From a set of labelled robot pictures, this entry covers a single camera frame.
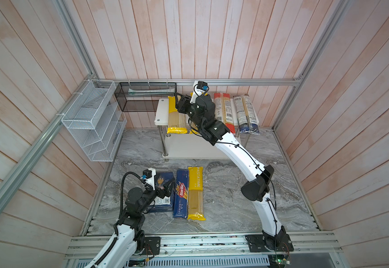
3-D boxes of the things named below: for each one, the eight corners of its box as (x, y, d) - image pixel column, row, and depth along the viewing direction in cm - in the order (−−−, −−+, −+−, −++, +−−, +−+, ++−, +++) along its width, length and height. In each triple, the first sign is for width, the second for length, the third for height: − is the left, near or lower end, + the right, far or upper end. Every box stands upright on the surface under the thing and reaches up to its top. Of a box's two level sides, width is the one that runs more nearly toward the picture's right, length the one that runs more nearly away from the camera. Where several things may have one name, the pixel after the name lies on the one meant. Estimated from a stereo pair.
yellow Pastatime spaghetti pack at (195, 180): (187, 220, 82) (187, 218, 80) (188, 168, 101) (188, 166, 99) (205, 220, 82) (206, 218, 80) (203, 168, 101) (203, 166, 99)
